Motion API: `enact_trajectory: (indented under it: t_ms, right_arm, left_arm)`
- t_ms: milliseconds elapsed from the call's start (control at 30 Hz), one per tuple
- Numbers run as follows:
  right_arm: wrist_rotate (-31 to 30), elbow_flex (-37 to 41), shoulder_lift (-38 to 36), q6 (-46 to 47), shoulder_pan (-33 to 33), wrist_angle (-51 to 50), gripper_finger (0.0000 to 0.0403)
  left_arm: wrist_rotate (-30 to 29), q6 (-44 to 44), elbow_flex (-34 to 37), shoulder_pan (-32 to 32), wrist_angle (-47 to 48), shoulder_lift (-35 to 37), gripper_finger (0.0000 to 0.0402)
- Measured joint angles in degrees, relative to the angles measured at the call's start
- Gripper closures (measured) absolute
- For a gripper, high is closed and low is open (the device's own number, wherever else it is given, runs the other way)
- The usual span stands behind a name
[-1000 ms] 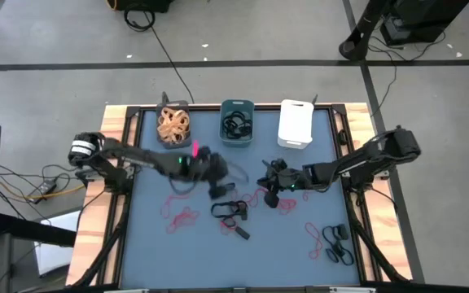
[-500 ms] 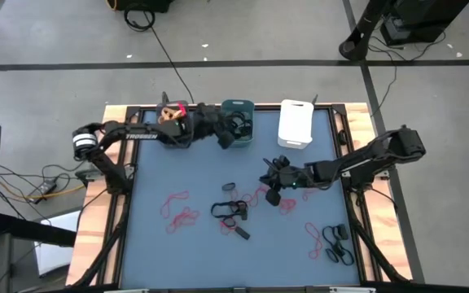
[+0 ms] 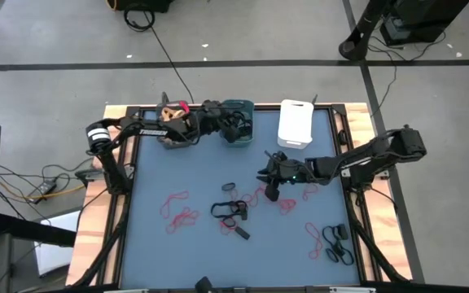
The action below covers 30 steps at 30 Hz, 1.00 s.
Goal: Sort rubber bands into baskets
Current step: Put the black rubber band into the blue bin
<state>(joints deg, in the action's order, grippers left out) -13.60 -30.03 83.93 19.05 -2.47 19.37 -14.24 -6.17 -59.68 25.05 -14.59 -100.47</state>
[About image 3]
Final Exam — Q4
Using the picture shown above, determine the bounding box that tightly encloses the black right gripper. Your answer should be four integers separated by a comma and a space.
256, 156, 316, 203

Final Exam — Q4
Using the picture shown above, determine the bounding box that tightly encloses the large black rubber band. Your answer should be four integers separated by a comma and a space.
211, 200, 243, 221

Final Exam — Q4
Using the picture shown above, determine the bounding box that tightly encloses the black equipment box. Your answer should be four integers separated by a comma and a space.
379, 0, 469, 46

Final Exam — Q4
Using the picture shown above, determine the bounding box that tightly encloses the black stand bar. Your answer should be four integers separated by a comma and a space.
0, 212, 77, 248

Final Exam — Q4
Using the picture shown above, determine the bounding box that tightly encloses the white board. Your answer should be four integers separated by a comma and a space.
33, 209, 83, 278

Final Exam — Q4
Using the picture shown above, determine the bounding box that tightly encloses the yellow cable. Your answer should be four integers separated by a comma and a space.
0, 180, 87, 201

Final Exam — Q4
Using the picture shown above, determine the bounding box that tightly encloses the teal plastic basket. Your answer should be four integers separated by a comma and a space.
218, 98, 256, 148

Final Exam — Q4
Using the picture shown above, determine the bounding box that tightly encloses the black power adapter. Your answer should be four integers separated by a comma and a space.
28, 180, 59, 201

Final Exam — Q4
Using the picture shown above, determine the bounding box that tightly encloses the white plastic basket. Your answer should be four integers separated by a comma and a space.
277, 98, 315, 150

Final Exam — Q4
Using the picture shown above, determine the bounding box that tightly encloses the black floor cable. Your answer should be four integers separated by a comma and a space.
122, 7, 197, 105
365, 28, 448, 119
0, 157, 94, 204

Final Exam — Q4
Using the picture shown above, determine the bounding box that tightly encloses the black equipment case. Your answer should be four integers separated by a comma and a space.
106, 0, 175, 13

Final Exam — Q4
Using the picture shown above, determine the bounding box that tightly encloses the silver aluminium bracket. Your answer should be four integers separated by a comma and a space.
329, 286, 377, 293

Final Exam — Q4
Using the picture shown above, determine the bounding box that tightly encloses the blue table mat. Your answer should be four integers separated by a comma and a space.
119, 108, 361, 288

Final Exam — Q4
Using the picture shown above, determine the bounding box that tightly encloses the black tower fan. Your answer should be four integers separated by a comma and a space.
339, 0, 395, 62

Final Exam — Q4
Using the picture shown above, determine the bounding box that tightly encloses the grey plastic basket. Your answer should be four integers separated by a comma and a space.
156, 101, 193, 150

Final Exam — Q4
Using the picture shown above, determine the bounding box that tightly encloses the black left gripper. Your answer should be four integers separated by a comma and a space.
195, 98, 242, 144

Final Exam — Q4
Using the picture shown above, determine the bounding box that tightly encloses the long thin red band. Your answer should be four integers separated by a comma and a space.
240, 185, 297, 216

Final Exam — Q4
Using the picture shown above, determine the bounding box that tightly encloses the thin black rubber band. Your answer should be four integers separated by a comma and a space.
232, 117, 252, 139
236, 112, 254, 138
340, 243, 356, 268
322, 225, 344, 253

